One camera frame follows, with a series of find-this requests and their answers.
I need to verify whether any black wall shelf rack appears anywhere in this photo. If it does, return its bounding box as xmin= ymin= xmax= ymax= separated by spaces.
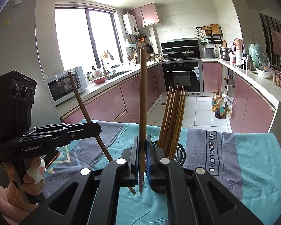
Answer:
xmin=195 ymin=24 xmax=223 ymax=44

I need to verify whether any glass jar with snacks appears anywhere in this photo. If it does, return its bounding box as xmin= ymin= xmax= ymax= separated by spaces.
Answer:
xmin=273 ymin=70 xmax=281 ymax=88

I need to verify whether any pink bowl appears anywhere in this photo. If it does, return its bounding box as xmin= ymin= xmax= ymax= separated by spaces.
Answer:
xmin=92 ymin=76 xmax=106 ymax=84

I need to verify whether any white water heater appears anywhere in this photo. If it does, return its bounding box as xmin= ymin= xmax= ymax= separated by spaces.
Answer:
xmin=122 ymin=13 xmax=139 ymax=36

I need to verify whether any pink left sleeve forearm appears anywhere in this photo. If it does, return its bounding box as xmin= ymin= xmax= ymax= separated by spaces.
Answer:
xmin=0 ymin=166 xmax=40 ymax=224

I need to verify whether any stainless steel stock pot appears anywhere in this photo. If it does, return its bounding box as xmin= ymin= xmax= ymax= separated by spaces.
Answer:
xmin=219 ymin=47 xmax=232 ymax=61

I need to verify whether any black pot with lid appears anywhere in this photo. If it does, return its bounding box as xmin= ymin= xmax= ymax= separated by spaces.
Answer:
xmin=163 ymin=49 xmax=178 ymax=59

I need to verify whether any left hand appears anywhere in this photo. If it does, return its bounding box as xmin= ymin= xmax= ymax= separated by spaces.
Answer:
xmin=2 ymin=156 xmax=47 ymax=196

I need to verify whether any yellow cooking oil bottle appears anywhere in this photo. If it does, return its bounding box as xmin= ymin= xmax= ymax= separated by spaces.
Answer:
xmin=212 ymin=91 xmax=220 ymax=113

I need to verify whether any brown pot with lid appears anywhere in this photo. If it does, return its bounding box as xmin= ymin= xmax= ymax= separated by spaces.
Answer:
xmin=182 ymin=49 xmax=198 ymax=59

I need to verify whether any teal grey tablecloth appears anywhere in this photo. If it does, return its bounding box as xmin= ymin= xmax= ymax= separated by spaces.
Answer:
xmin=43 ymin=129 xmax=281 ymax=224

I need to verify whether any grey refrigerator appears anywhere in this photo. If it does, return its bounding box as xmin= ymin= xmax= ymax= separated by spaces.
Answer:
xmin=0 ymin=0 xmax=60 ymax=127

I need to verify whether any black built-in oven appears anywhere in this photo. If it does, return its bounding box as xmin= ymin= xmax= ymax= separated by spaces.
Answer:
xmin=161 ymin=59 xmax=203 ymax=96

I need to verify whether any dark soy sauce bottle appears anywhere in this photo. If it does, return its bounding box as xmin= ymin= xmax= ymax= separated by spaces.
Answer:
xmin=215 ymin=96 xmax=225 ymax=119

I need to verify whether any left tracking camera box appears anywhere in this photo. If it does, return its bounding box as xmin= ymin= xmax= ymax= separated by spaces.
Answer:
xmin=0 ymin=70 xmax=37 ymax=139

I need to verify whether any green air fryer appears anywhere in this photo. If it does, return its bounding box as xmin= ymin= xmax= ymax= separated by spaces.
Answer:
xmin=249 ymin=44 xmax=270 ymax=68

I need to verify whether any silver rice cooker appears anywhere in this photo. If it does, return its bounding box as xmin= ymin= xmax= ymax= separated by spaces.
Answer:
xmin=203 ymin=48 xmax=215 ymax=59

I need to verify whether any black mesh utensil holder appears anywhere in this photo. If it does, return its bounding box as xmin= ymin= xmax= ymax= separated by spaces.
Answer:
xmin=150 ymin=143 xmax=186 ymax=194

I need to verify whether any white microwave oven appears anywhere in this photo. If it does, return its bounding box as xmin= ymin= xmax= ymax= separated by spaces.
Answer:
xmin=45 ymin=67 xmax=87 ymax=106

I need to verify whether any kitchen faucet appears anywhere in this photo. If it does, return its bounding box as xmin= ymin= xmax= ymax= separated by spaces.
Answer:
xmin=100 ymin=50 xmax=114 ymax=75

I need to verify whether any pink upper cabinet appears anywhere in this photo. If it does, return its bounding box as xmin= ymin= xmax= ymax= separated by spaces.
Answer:
xmin=128 ymin=3 xmax=160 ymax=28

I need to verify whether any black range hood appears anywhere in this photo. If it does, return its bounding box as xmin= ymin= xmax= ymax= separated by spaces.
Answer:
xmin=161 ymin=38 xmax=201 ymax=60

